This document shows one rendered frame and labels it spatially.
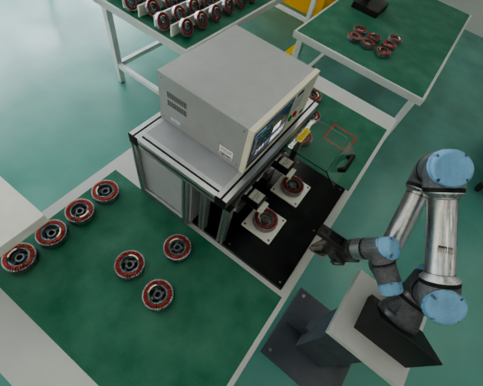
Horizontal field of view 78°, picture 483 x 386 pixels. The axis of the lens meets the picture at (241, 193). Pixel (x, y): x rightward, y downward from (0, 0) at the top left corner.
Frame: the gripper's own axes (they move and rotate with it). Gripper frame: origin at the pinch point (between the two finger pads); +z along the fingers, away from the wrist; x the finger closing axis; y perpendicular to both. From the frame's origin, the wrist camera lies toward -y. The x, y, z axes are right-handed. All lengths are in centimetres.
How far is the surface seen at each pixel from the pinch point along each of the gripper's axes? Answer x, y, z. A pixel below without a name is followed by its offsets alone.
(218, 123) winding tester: -8, -63, -13
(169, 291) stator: -48, -27, 22
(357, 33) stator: 191, -46, 33
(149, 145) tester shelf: -21, -71, 9
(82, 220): -48, -67, 45
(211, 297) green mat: -39.3, -13.2, 18.2
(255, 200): -1.9, -29.0, 7.7
